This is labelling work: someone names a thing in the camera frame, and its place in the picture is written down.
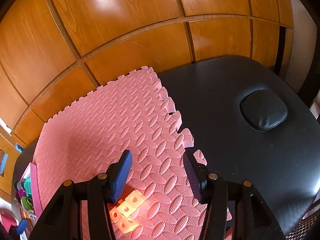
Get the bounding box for magenta plastic funnel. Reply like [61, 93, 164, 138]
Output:
[18, 188, 26, 198]

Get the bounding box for wooden cabinet with shelves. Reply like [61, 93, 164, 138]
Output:
[1, 123, 27, 202]

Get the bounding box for pink white cardboard box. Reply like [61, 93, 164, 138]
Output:
[15, 163, 43, 232]

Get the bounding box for orange linked cubes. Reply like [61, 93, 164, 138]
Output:
[109, 190, 146, 233]

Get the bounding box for black clear cylindrical container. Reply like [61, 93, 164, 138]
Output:
[15, 179, 25, 192]

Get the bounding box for green white round gadget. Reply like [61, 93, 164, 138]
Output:
[21, 196, 33, 212]

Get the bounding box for black table face cushion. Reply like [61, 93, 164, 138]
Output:
[240, 89, 288, 132]

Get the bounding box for teal plastic funnel piece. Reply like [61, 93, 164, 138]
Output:
[24, 177, 32, 197]

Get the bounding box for pink foam puzzle mat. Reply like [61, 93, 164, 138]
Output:
[33, 67, 206, 239]

